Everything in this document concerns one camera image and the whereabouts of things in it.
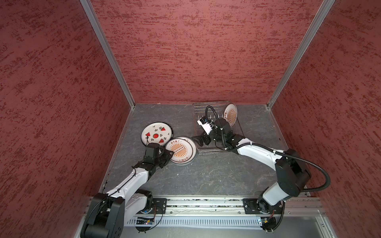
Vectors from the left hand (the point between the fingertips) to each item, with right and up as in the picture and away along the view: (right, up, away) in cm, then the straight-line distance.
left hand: (174, 155), depth 87 cm
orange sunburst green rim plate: (+38, +27, +16) cm, 49 cm away
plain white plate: (-14, +13, +13) cm, 23 cm away
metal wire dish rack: (+27, +28, +24) cm, 46 cm away
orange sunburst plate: (+6, +2, +5) cm, 8 cm away
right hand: (+13, +13, -4) cm, 19 cm away
